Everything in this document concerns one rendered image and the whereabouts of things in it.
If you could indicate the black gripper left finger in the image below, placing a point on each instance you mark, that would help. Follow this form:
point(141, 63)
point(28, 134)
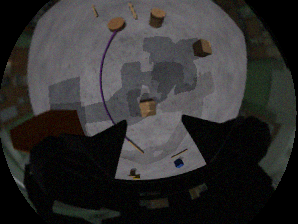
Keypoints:
point(104, 149)

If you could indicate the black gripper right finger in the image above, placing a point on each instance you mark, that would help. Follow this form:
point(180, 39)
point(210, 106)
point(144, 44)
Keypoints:
point(208, 136)

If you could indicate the round wooden button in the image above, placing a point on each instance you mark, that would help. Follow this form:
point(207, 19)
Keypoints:
point(116, 24)

